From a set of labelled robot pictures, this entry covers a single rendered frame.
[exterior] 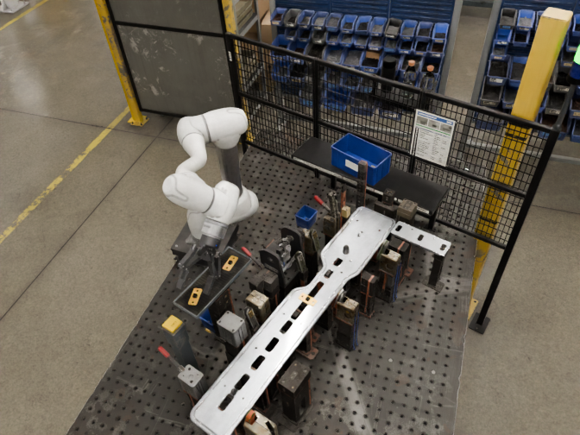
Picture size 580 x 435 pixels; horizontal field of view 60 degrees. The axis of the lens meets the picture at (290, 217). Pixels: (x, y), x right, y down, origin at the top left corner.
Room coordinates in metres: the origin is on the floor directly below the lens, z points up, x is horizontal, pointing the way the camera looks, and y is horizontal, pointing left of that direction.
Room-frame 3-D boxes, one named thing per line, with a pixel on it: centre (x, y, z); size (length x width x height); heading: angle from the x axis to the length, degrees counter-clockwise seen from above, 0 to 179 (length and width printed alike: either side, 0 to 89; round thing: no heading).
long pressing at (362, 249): (1.32, -0.05, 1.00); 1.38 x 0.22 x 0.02; 142
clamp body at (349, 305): (1.28, -0.23, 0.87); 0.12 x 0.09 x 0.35; 52
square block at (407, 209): (1.84, -0.61, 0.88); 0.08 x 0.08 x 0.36; 52
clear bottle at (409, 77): (2.27, -0.66, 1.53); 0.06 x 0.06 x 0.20
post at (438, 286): (1.59, -0.74, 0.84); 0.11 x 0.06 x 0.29; 52
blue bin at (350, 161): (2.19, -0.42, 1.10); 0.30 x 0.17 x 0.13; 44
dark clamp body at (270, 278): (1.43, 0.12, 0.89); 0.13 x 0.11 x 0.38; 52
